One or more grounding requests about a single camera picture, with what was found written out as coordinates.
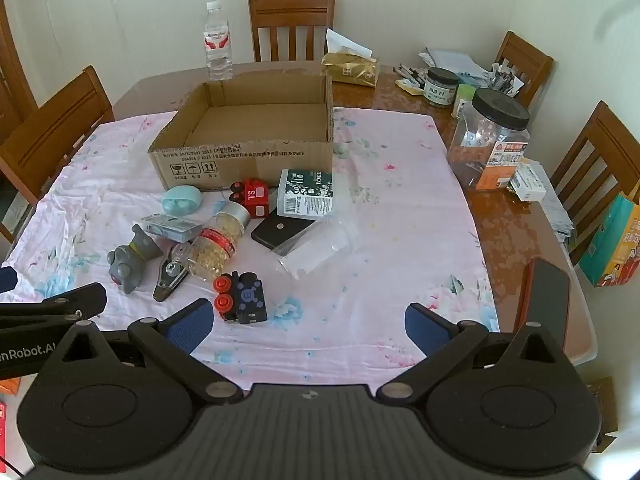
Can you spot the clear plastic water bottle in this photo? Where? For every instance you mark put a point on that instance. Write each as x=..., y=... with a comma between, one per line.
x=218, y=45

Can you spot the brown carton on floor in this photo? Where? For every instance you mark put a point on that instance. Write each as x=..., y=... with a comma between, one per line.
x=602, y=410

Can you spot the pile of white papers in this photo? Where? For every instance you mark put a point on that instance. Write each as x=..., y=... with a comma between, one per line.
x=452, y=60

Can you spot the phone in red case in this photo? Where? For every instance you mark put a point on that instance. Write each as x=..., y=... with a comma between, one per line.
x=547, y=295

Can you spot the colourful paper bag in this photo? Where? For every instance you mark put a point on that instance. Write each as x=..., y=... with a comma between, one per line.
x=612, y=240

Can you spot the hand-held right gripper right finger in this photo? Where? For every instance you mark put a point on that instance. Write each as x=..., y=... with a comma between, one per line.
x=424, y=327

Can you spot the wooden chair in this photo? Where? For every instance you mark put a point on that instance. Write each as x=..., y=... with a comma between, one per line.
x=525, y=57
x=290, y=10
x=50, y=130
x=15, y=75
x=605, y=150

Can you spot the small jar with black lid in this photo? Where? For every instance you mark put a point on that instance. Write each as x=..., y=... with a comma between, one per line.
x=441, y=87

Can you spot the black wallet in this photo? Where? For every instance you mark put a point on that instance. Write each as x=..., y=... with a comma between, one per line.
x=277, y=232

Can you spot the white medicine box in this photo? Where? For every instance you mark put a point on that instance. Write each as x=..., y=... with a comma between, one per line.
x=530, y=182

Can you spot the small clear card pack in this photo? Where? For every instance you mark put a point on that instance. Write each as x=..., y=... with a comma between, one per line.
x=170, y=227

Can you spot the clear plastic cup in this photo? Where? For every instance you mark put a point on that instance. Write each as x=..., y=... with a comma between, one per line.
x=320, y=250

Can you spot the light blue oval case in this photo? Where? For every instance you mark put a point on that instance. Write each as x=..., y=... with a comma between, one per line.
x=181, y=200

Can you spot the holder full of pens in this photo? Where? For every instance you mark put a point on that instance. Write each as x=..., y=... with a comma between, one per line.
x=505, y=80

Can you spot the pink floral cloth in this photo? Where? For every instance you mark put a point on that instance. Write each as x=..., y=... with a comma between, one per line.
x=400, y=240

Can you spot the large clear jar black lid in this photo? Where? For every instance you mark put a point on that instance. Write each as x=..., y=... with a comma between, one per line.
x=487, y=135

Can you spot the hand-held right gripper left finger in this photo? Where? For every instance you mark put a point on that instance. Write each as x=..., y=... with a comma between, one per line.
x=190, y=326

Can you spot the black cube with red caps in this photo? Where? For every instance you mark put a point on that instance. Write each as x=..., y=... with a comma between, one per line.
x=247, y=297

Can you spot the bunch of loose pens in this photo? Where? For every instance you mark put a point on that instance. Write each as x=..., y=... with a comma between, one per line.
x=412, y=76

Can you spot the gold tissue pack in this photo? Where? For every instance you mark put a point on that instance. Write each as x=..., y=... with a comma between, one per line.
x=350, y=70

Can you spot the clear bottle of yellow capsules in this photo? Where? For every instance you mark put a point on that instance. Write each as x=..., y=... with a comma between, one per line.
x=215, y=245

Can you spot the grey correction tape dispenser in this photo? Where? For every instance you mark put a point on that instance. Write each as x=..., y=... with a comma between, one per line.
x=170, y=275

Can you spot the green lidded container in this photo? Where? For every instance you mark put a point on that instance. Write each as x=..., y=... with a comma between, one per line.
x=462, y=100

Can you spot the wooden chair back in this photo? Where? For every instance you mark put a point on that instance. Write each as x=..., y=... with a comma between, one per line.
x=290, y=10

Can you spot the brown cardboard box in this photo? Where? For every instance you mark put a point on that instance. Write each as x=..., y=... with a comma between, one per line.
x=240, y=160

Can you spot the stack of clear packets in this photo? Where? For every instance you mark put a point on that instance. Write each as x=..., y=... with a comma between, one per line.
x=557, y=215

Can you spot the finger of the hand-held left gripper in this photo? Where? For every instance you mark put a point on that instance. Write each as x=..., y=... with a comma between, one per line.
x=7, y=280
x=75, y=300

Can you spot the red toy train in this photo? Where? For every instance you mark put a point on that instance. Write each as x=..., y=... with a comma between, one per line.
x=255, y=197

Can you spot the green and white box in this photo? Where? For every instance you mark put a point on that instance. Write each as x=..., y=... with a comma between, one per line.
x=305, y=192

